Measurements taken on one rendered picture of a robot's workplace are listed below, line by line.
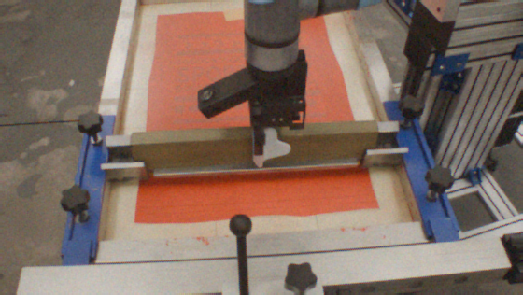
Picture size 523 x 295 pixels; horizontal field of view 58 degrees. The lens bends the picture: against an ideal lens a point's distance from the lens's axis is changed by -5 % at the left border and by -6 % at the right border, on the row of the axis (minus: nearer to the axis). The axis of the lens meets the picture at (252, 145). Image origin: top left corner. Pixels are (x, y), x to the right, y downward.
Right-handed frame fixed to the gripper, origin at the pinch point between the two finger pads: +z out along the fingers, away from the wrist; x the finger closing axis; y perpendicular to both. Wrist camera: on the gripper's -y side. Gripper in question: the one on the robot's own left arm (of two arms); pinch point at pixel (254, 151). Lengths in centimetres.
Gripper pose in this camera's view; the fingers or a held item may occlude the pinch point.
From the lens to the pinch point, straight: 83.9
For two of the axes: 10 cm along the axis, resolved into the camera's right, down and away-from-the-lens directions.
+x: -0.7, -7.4, 6.7
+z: 0.0, 6.7, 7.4
